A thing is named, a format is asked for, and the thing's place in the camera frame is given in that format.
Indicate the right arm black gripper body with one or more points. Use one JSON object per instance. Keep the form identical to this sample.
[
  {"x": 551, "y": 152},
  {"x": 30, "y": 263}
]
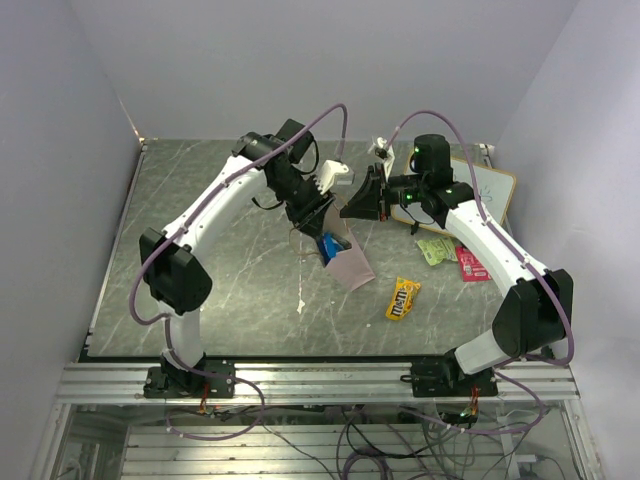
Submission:
[{"x": 403, "y": 189}]

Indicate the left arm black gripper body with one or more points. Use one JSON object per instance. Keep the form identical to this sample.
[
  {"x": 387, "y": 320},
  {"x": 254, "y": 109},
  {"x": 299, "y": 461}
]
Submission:
[{"x": 302, "y": 199}]

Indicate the blue cookie snack packet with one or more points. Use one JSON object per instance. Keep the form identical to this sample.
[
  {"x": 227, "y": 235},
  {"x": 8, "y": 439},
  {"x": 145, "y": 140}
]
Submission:
[{"x": 332, "y": 245}]

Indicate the white paper bag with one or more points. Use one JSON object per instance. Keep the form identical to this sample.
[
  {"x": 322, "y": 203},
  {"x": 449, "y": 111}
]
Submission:
[{"x": 349, "y": 268}]

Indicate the red snack packet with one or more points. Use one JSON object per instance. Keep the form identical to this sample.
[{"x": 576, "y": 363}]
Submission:
[{"x": 470, "y": 267}]

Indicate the blue Burts chips bag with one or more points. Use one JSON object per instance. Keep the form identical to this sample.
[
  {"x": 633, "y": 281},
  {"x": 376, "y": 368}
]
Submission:
[{"x": 322, "y": 251}]

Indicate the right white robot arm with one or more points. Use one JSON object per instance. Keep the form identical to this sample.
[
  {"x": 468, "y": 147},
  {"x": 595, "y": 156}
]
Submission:
[{"x": 536, "y": 308}]

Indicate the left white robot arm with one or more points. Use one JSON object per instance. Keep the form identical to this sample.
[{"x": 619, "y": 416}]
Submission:
[{"x": 171, "y": 258}]

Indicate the green snack packet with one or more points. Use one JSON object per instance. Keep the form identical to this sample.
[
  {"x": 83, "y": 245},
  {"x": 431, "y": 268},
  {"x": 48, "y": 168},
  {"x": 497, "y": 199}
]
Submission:
[{"x": 436, "y": 251}]

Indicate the yellow M&M's packet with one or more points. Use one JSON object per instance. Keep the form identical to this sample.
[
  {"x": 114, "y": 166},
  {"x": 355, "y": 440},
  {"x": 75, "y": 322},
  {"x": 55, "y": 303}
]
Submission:
[{"x": 403, "y": 298}]

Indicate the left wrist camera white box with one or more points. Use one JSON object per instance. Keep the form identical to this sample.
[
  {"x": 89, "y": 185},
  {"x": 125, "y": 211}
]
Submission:
[{"x": 333, "y": 173}]

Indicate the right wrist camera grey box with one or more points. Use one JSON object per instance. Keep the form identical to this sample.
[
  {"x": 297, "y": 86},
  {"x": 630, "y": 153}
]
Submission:
[{"x": 384, "y": 154}]

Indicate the whiteboard with yellow frame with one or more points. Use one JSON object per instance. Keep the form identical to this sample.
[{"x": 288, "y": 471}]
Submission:
[{"x": 495, "y": 188}]

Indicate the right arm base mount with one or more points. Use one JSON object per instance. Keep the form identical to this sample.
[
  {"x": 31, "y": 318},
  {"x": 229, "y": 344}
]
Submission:
[{"x": 441, "y": 376}]

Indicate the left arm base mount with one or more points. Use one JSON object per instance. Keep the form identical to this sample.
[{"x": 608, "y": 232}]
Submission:
[{"x": 167, "y": 381}]

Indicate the aluminium frame rail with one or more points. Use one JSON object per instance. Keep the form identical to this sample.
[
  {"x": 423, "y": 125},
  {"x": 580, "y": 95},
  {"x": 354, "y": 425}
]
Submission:
[{"x": 305, "y": 383}]

